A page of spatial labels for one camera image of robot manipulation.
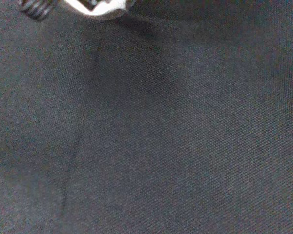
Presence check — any black table cloth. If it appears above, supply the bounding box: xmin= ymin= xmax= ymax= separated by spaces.
xmin=0 ymin=0 xmax=293 ymax=234

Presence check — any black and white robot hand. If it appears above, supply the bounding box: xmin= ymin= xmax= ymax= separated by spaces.
xmin=18 ymin=0 xmax=129 ymax=20

